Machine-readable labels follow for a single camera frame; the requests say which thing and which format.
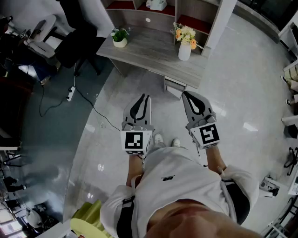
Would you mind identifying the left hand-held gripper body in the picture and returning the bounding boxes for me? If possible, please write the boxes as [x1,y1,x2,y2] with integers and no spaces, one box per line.
[120,121,156,157]

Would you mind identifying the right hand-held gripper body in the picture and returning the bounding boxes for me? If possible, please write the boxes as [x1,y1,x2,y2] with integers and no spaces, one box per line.
[185,112,221,151]

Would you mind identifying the white pack of tissues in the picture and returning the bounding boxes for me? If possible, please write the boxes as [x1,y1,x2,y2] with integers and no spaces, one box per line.
[145,0,167,11]

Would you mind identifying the person's right forearm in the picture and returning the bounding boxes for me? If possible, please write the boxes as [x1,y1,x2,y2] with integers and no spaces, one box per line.
[204,144,228,174]

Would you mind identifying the person's left forearm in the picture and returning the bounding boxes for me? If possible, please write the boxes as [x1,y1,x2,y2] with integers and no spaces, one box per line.
[125,153,144,187]

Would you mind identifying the person's left white shoe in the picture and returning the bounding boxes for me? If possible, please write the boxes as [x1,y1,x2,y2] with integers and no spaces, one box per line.
[154,133,165,146]

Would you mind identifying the person's grey trousers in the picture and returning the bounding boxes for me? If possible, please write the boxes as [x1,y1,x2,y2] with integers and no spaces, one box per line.
[146,141,169,155]

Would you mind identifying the person's white shirt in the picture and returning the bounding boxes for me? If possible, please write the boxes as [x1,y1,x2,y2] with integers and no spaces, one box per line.
[100,145,259,238]

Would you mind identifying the white power strip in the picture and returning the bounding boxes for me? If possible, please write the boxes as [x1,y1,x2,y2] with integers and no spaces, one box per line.
[67,86,76,102]

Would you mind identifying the white vase with flowers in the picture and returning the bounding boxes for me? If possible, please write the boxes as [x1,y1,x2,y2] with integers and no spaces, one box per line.
[169,22,203,62]

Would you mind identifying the small green plant cream pot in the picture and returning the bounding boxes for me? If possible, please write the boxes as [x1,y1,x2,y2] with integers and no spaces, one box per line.
[110,27,130,48]

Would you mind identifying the white and black device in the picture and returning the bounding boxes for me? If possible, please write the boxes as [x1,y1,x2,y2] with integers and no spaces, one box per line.
[259,176,280,198]

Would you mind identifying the black office chair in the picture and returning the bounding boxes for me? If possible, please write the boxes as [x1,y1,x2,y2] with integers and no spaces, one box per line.
[54,0,102,76]

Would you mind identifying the black chair base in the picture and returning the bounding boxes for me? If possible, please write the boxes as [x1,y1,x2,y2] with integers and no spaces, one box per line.
[284,147,298,176]

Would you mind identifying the person's face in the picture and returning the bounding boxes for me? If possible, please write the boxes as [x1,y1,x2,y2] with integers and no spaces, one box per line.
[145,198,265,238]

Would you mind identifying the yellow-green seat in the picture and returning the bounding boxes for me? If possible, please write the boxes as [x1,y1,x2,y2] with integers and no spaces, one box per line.
[69,199,106,238]

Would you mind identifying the black power cable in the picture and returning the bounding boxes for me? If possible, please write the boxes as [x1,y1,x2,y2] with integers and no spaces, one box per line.
[38,76,122,131]

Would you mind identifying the black right harness strap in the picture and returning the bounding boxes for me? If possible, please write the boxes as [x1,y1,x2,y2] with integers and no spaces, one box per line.
[221,178,251,225]

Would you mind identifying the black harness strap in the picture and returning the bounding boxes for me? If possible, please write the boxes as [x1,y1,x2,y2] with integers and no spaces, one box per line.
[119,196,136,238]
[221,178,251,225]

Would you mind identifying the black left harness strap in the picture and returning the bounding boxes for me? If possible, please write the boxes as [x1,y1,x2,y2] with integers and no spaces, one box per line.
[119,196,136,238]

